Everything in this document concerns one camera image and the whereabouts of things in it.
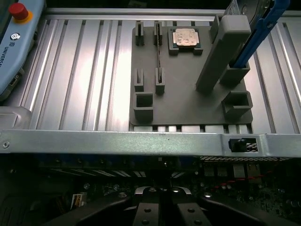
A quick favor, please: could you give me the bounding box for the green Dell motherboard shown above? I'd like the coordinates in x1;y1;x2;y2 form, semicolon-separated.
77;176;301;219

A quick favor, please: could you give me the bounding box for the open black PC case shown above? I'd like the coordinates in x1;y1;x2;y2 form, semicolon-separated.
0;107;301;226

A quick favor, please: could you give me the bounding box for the grey parts rack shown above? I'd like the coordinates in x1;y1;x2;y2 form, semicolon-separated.
129;15;253;125

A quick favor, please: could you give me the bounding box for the green RAM stick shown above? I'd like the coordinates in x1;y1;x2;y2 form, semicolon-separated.
155;22;165;85

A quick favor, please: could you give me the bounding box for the silver CPU chip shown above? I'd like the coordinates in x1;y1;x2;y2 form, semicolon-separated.
173;28;200;49

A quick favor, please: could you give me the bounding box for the blue disk caddy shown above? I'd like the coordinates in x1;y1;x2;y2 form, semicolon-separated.
229;0;292;69

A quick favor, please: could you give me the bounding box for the blue grey teach pendant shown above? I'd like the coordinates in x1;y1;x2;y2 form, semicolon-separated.
0;0;47;102

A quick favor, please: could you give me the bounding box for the silver hard disk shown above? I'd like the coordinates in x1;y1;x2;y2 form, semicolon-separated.
229;0;273;25

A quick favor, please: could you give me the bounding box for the red emergency stop button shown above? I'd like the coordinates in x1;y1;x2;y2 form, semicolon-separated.
8;2;33;24

